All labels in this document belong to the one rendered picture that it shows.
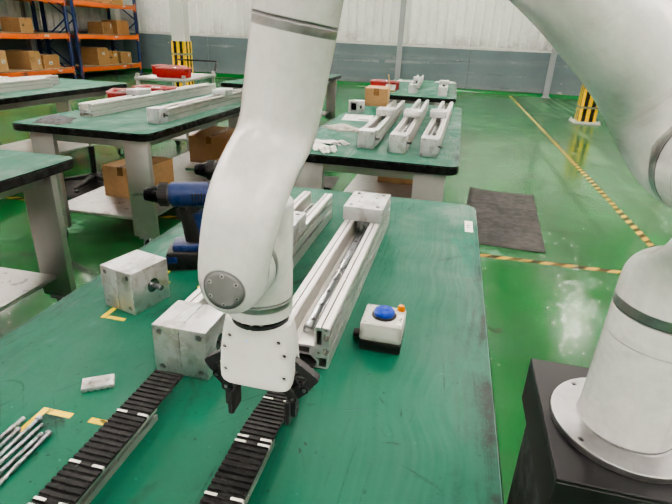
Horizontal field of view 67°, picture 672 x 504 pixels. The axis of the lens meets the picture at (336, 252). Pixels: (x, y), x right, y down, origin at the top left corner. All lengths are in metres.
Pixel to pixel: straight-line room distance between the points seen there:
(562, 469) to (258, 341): 0.41
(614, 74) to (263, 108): 0.34
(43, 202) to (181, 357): 1.82
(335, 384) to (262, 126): 0.51
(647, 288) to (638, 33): 0.28
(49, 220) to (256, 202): 2.20
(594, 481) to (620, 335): 0.18
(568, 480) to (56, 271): 2.44
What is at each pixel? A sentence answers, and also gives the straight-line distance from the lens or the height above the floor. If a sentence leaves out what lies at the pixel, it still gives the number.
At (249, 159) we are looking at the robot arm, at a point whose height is 1.22.
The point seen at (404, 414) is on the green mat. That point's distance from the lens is 0.86.
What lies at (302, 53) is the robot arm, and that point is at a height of 1.32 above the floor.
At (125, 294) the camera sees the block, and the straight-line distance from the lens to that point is 1.14.
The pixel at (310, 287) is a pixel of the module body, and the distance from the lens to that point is 1.03.
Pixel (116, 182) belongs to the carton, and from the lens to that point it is 3.88.
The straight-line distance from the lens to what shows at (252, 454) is 0.74.
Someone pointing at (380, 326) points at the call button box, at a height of 0.84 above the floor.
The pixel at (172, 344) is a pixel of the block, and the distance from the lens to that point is 0.92.
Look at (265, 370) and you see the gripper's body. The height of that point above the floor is 0.93.
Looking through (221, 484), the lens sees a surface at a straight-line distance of 0.71.
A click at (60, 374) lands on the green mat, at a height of 0.78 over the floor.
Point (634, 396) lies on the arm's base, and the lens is 0.73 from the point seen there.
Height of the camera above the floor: 1.34
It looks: 23 degrees down
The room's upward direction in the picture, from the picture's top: 3 degrees clockwise
